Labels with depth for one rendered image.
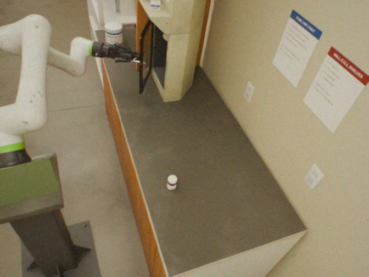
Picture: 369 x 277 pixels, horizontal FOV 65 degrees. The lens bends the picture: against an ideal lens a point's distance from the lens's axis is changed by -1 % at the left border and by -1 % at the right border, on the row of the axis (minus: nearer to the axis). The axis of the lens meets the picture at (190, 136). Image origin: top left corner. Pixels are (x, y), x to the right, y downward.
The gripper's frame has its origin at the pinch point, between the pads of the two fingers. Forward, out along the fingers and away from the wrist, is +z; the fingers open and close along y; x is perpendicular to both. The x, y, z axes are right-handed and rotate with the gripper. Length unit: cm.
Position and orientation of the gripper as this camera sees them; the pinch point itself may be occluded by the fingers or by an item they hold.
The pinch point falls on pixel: (137, 56)
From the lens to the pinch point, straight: 184.6
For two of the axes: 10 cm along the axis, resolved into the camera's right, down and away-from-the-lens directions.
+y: 1.3, -6.9, -7.1
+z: 9.9, 1.7, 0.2
